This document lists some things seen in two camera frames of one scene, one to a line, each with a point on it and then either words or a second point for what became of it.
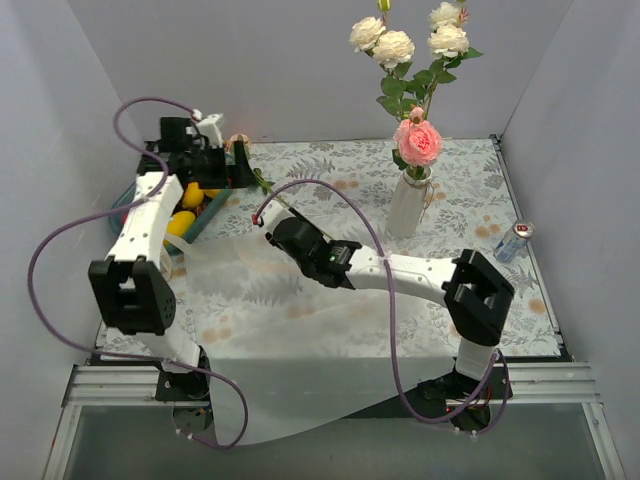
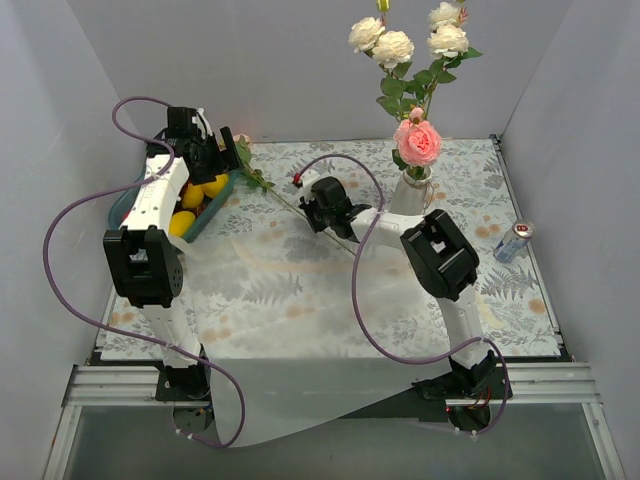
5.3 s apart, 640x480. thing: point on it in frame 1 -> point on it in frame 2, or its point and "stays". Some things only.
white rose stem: [447, 44] stays
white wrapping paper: [284, 352] stays
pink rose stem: [419, 143] stays
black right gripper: [272, 235] -> [310, 208]
